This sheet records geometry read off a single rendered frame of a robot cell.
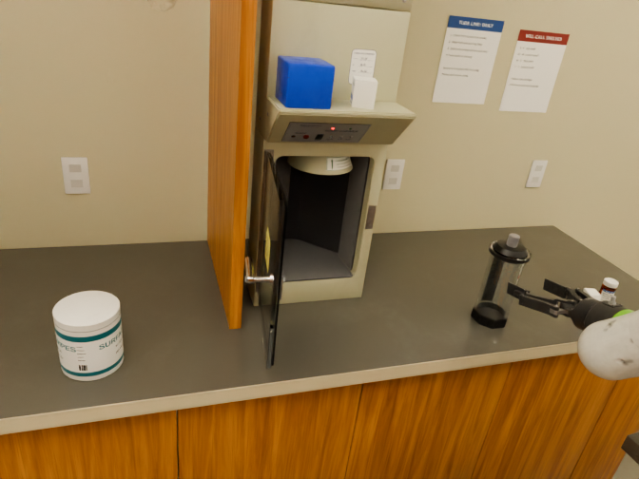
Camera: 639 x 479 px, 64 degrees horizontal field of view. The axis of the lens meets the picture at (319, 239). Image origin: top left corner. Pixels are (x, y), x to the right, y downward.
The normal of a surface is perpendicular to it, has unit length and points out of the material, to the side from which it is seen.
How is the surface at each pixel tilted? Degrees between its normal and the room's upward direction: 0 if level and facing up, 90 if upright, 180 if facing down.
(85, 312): 0
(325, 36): 90
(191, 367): 0
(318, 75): 90
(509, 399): 90
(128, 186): 90
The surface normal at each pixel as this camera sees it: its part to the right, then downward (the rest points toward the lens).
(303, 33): 0.30, 0.46
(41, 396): 0.10, -0.88
